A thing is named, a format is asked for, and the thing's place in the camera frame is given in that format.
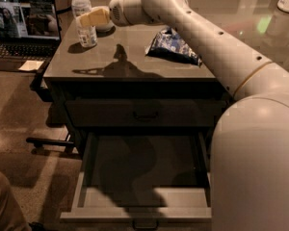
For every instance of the white ceramic bowl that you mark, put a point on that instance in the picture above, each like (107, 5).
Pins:
(101, 19)

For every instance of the white paper note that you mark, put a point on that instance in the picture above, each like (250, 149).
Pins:
(31, 65)

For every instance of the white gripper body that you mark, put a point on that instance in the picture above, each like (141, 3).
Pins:
(122, 12)

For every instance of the person leg brown trousers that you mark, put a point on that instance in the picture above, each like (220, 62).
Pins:
(11, 216)

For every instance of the open black laptop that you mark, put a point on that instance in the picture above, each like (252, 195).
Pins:
(29, 31)

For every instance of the black shoe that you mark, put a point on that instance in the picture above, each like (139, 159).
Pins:
(36, 226)

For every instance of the closed grey top drawer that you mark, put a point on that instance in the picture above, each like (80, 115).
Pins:
(144, 112)

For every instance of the black chair base leg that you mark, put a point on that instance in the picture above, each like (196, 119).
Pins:
(38, 142)

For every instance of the clear plastic water bottle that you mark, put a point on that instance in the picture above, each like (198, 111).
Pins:
(87, 35)

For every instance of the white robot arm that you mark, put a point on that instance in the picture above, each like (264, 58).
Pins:
(250, 144)

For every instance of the open grey middle drawer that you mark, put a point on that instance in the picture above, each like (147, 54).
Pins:
(145, 183)

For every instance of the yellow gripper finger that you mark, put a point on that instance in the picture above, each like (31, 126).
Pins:
(86, 19)

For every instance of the blue chip bag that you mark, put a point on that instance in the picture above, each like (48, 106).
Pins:
(168, 45)

